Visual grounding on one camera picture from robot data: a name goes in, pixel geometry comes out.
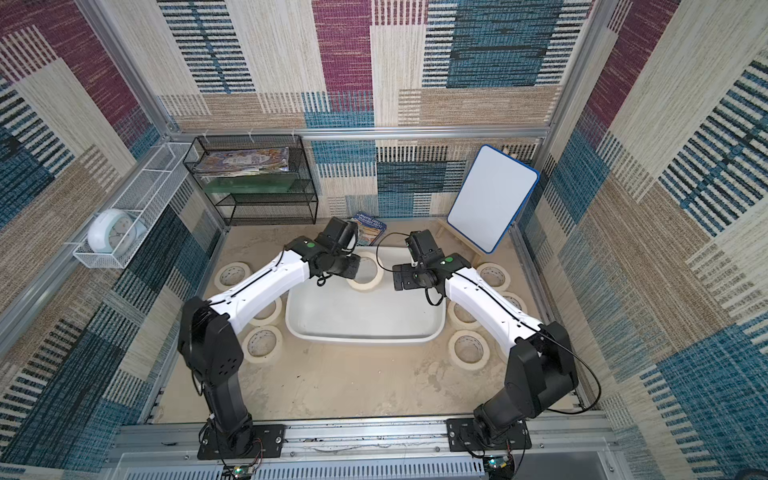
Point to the masking tape roll one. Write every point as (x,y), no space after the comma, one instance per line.
(231,274)

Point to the white wire wall basket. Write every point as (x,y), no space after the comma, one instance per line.
(145,196)

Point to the green board on shelf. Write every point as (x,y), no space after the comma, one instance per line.
(256,184)

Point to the masking tape roll eight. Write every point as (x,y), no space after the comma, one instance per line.
(369,274)

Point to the white plastic storage box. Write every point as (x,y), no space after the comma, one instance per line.
(335,313)

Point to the white round alarm clock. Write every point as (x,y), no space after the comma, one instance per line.
(114,232)

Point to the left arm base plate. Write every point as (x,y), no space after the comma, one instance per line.
(257,440)

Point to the masking tape roll five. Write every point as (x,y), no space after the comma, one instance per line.
(269,314)

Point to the masking tape roll nine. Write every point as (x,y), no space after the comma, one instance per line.
(468,350)

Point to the blue treehouse book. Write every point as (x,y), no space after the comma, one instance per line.
(369,229)

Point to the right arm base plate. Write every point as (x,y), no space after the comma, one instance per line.
(465,436)

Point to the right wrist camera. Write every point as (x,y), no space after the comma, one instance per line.
(423,247)

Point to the masking tape roll three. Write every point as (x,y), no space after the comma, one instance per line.
(516,301)

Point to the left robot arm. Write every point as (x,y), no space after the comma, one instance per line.
(209,328)

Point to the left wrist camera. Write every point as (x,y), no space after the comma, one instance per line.
(337,233)

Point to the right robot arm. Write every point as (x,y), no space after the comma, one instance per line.
(540,368)

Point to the masking tape roll six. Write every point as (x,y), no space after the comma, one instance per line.
(262,345)

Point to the black wire shelf rack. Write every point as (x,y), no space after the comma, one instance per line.
(297,206)

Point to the masking tape roll four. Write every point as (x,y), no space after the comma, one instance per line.
(460,318)

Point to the masking tape roll eleven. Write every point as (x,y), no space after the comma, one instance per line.
(494,275)

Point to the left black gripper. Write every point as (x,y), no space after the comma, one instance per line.
(353,269)

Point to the colourful puzzle box on shelf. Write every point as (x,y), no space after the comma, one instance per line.
(240,163)

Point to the blue framed whiteboard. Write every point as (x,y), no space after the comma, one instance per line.
(492,195)

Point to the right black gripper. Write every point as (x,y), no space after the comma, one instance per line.
(405,278)

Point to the wooden easel stand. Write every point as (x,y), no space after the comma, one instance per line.
(443,227)

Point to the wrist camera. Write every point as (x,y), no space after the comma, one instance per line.
(423,247)
(337,233)

